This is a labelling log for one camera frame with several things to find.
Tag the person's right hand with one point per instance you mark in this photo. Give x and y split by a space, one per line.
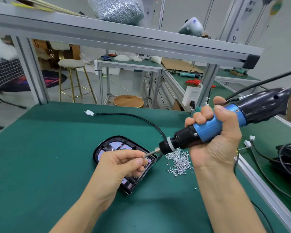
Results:
218 145

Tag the colourful round rug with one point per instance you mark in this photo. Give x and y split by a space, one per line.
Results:
51 79

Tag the green workbench white legs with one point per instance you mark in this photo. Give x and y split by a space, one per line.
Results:
237 75

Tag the black checked cloth table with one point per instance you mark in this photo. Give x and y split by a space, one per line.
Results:
5 72

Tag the aluminium shelf frame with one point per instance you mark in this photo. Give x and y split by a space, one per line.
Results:
111 34

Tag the person's left hand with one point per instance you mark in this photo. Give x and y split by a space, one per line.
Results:
111 177

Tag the white handheld device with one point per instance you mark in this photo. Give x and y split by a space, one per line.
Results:
191 26

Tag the teal hand tool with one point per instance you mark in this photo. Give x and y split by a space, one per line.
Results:
188 74

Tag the blue black electric screwdriver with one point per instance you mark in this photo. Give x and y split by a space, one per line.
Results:
262 106

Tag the white plastic bags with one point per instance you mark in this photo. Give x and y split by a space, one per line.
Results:
2 48

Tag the red tool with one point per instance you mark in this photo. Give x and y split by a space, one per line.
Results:
193 82

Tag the black cover orange strips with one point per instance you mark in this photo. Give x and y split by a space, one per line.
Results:
133 181

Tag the clear bag of screws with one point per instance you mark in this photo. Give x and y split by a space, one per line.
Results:
116 9

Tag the small green workbench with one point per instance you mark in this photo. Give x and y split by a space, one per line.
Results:
128 63

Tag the brown wooden cabinet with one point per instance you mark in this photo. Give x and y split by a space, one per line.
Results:
72 50

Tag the round beige stool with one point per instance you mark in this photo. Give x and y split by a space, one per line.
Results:
71 64

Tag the heap of small silver screws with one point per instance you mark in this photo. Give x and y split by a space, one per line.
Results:
179 162

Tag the white power strip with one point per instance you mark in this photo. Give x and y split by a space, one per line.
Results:
191 94

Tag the beige flat folder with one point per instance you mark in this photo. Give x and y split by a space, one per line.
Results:
43 4

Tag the round brown wooden stool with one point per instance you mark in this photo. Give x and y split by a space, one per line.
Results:
128 101

